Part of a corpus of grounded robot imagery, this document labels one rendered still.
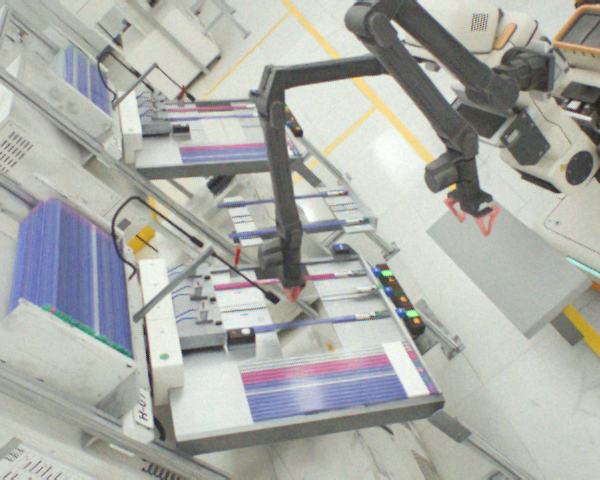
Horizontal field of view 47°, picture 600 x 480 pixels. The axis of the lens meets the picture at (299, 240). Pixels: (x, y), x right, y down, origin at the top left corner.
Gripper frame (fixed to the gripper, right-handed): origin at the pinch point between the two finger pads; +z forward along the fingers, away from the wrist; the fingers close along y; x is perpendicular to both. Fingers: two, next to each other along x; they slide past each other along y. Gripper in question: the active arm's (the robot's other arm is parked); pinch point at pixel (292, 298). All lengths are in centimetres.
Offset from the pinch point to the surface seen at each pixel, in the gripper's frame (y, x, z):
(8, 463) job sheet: 48, -79, -6
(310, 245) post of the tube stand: -40.0, 17.5, 8.1
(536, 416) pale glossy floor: 22, 82, 54
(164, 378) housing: 29, -42, -4
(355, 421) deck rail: 48.5, 3.8, 5.7
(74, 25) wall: -766, -85, 100
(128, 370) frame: 38, -50, -17
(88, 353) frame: 38, -58, -25
